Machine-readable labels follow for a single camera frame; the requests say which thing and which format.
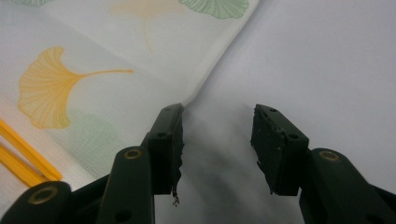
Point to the yellow plastic strip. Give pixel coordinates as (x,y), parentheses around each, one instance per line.
(23,155)

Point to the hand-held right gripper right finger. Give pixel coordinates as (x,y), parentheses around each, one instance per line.
(281,155)

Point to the white leaf-print cloth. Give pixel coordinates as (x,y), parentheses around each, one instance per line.
(102,84)

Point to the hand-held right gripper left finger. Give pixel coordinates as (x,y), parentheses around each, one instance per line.
(163,152)

